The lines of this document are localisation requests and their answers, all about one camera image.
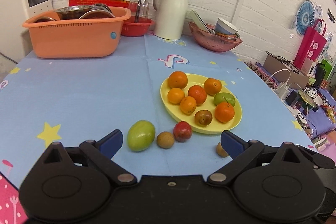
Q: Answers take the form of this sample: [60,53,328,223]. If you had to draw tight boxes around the cardboard box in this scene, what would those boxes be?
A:
[262,52,309,88]

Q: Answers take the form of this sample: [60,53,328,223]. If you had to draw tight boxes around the dark purple plum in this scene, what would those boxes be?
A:
[194,110,213,127]

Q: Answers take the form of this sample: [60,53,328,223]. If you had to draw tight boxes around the red plastic bowl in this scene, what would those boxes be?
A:
[121,16,155,37]

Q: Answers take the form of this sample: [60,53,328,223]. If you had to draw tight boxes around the blue cartoon tablecloth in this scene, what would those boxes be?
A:
[1,35,313,186]

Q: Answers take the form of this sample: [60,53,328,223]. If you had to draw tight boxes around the white charger with cable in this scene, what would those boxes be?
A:
[266,68,291,100]

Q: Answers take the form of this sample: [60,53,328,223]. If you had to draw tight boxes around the stacked ceramic bowls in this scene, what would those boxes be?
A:
[214,18,240,39]

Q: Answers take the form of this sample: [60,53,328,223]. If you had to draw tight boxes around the pink gift bag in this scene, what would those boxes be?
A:
[293,19,327,69]

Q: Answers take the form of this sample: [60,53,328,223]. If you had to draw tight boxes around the brown round fruit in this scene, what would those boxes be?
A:
[157,131,175,149]

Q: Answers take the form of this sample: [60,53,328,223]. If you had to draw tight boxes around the large green mango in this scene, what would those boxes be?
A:
[127,120,155,152]

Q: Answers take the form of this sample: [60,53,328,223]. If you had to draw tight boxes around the glass bottles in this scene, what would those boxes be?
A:
[128,0,150,23]

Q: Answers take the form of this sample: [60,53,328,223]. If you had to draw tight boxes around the large orange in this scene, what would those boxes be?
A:
[168,71,188,89]

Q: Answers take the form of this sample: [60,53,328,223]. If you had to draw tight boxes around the small brown fruit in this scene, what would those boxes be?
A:
[216,143,228,158]

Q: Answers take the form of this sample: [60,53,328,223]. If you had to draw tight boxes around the white thermos jug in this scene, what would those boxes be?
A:
[153,0,188,40]

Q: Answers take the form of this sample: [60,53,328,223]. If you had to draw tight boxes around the blue paper fan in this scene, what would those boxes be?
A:
[290,0,323,36]

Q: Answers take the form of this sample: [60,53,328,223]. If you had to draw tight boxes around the small front orange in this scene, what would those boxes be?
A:
[179,96,197,115]

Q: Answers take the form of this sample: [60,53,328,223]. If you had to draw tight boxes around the yellow plastic plate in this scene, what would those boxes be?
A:
[160,79,243,135]

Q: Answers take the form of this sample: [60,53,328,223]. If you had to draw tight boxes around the orange with stem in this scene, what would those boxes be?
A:
[215,102,235,123]

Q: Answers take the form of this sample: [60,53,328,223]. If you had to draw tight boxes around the orange plastic basket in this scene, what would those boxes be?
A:
[22,6,131,59]

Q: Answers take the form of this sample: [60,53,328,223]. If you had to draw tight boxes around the small green mango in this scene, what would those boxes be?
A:
[214,92,236,107]

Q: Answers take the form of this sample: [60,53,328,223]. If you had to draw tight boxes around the white appliance with screen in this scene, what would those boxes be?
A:
[1,0,53,62]

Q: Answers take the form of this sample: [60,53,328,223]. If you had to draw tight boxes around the small orange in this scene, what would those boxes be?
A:
[167,88,185,105]
[179,96,197,115]

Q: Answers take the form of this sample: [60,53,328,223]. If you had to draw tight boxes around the red plum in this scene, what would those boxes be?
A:
[173,121,193,142]

